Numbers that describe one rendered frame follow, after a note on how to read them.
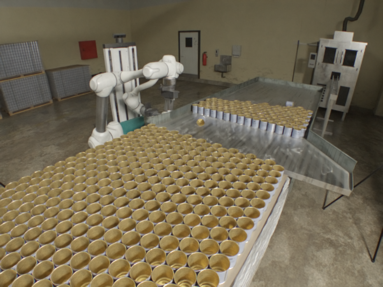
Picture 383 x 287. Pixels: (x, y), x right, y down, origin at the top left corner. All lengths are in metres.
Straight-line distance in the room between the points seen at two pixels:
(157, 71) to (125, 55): 1.03
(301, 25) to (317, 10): 0.62
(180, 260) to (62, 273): 0.40
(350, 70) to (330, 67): 0.49
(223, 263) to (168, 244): 0.21
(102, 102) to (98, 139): 0.37
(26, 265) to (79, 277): 0.21
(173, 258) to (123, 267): 0.17
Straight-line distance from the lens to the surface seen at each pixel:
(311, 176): 1.38
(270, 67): 7.91
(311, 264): 2.34
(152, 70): 1.35
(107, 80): 1.77
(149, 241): 0.84
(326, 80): 6.21
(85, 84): 8.56
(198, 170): 1.16
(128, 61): 2.37
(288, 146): 1.67
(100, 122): 1.97
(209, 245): 0.81
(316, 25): 7.66
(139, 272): 0.79
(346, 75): 6.20
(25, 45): 7.83
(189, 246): 0.82
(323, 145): 1.70
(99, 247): 0.86
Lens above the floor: 1.80
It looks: 28 degrees down
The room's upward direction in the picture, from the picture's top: straight up
